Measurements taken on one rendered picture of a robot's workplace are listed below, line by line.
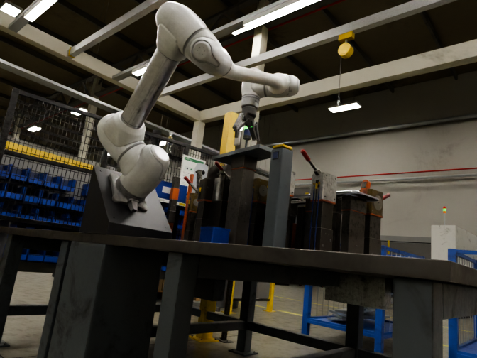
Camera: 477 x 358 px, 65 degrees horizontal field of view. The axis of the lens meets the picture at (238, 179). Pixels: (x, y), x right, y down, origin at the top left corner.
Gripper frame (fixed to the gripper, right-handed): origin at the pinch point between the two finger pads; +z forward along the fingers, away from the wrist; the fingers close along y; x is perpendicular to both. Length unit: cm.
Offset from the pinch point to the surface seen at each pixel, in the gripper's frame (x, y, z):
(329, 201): -43, 7, 26
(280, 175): -27.8, -10.2, 18.0
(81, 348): 29, -49, 94
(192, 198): 61, 31, 19
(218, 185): 30.2, 18.4, 14.1
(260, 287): 200, 332, 86
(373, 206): -51, 38, 22
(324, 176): -41.4, 2.7, 15.9
